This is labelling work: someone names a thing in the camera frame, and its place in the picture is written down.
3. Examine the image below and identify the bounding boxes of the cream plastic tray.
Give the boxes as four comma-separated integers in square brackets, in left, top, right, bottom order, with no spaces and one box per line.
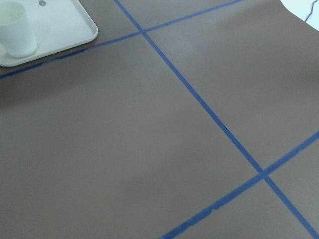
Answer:
[0,0,98,67]

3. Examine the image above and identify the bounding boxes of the pale green ikea cup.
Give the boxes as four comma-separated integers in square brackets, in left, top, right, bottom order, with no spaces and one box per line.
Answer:
[0,1,37,58]

